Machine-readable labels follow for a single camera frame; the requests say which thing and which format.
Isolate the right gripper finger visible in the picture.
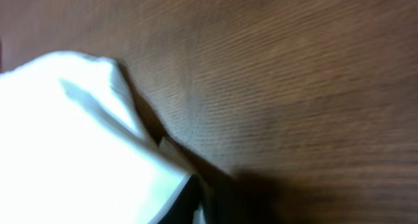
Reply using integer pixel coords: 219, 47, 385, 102
158, 175, 202, 224

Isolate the white t-shirt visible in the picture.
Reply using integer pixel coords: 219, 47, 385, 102
1, 52, 199, 223

